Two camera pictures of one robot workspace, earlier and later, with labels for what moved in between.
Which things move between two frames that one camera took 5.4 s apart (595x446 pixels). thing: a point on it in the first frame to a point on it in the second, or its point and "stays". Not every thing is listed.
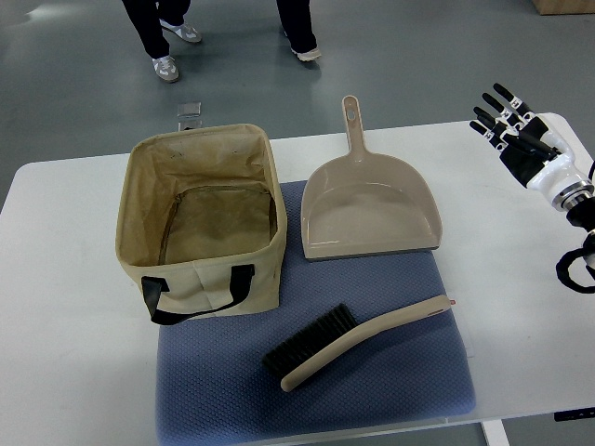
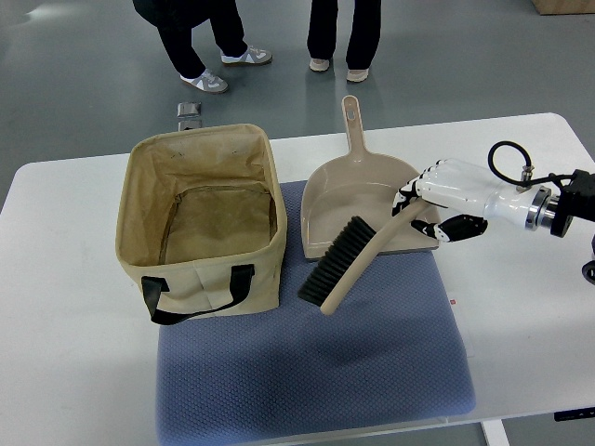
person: (152, 19) to (174, 21)
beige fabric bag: (202, 219) stays
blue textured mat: (214, 387) stays
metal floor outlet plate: (188, 115) stays
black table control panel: (574, 413) stays
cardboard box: (564, 6) stays
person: (295, 18) to (363, 39)
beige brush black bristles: (311, 349) to (352, 246)
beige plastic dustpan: (364, 203) stays
